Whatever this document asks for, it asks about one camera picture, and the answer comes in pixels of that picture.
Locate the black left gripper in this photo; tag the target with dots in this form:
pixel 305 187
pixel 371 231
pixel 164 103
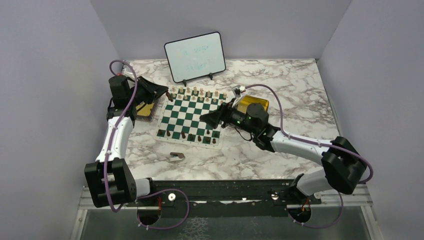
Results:
pixel 154 91

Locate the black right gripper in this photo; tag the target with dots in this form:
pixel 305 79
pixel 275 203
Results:
pixel 213 118

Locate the tall dark chess piece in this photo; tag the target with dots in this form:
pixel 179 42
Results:
pixel 169 96

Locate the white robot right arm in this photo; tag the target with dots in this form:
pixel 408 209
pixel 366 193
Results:
pixel 342 167

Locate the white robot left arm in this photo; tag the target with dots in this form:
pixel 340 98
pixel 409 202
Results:
pixel 109 179

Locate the light chess pieces row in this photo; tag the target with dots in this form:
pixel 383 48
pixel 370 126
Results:
pixel 198 94

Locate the green white chess board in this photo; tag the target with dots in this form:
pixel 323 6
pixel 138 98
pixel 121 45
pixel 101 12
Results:
pixel 183 116

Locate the left gold tin box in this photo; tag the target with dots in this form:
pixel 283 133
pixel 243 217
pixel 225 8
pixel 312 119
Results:
pixel 145 112

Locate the gold tin box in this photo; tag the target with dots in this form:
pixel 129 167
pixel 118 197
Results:
pixel 247 100
pixel 145 112

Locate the right gold tin box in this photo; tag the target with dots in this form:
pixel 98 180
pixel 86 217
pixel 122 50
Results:
pixel 247 100

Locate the beige plastic clip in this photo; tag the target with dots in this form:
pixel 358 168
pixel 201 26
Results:
pixel 176 156

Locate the small whiteboard on stand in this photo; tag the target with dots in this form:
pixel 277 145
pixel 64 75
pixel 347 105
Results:
pixel 195 57

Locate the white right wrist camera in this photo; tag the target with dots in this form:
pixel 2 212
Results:
pixel 238 92

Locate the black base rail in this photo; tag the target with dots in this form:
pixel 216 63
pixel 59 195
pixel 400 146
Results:
pixel 221 199

